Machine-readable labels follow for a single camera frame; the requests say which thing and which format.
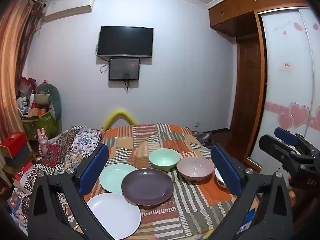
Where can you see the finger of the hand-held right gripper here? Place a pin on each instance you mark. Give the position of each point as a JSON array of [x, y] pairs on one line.
[[275, 147], [286, 135]]

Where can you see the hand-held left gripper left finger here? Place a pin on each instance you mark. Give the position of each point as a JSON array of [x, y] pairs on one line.
[[93, 166]]

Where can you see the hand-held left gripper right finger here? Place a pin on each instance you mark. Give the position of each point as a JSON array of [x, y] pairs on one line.
[[226, 172]]

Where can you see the white bowl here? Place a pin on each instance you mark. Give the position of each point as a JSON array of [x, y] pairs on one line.
[[219, 178]]

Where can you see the green plate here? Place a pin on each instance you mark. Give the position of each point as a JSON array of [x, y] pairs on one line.
[[112, 177]]

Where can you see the pink bowl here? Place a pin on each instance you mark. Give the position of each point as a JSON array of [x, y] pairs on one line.
[[195, 168]]

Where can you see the white plate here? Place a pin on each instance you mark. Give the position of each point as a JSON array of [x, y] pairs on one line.
[[113, 216]]

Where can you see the purple plate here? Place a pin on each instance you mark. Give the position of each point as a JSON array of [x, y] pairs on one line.
[[147, 186]]

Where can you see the green bowl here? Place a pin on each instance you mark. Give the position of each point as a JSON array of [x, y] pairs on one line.
[[163, 158]]

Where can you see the floral patterned quilt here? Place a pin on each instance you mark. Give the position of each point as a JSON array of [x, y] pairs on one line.
[[65, 147]]

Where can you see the dark backpack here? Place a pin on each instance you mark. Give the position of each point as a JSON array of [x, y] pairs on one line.
[[203, 138]]

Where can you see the wooden wardrobe with white doors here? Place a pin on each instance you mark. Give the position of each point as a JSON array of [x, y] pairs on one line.
[[285, 92]]

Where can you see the striped patchwork blanket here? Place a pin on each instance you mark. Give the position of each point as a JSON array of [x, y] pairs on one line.
[[190, 205]]

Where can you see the pink rabbit figurine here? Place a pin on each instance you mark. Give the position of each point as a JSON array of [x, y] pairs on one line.
[[43, 142]]

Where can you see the yellow foam tube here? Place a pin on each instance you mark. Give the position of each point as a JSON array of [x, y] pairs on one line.
[[120, 112]]

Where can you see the brown wooden door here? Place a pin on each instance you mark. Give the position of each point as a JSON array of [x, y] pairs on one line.
[[246, 85]]

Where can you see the green storage box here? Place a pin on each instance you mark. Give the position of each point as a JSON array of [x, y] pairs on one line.
[[41, 126]]

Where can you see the red and white sticker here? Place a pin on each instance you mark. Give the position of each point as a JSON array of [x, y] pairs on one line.
[[285, 67]]

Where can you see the red box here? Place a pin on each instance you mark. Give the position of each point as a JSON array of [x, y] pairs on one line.
[[13, 143]]

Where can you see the grey plush toy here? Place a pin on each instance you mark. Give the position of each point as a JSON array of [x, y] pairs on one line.
[[46, 96]]

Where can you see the heap of assorted toys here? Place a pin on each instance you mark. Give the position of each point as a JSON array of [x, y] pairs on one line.
[[26, 90]]

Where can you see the brown curtain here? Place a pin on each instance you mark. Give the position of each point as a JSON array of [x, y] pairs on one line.
[[12, 67]]

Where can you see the white air conditioner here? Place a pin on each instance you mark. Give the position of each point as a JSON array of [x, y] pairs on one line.
[[67, 6]]

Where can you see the white wall socket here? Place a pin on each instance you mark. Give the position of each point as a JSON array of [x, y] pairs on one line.
[[198, 124]]

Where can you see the small black wall monitor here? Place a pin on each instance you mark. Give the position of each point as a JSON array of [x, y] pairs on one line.
[[124, 69]]

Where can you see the black wall television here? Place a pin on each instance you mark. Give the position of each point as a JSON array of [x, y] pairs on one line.
[[125, 41]]

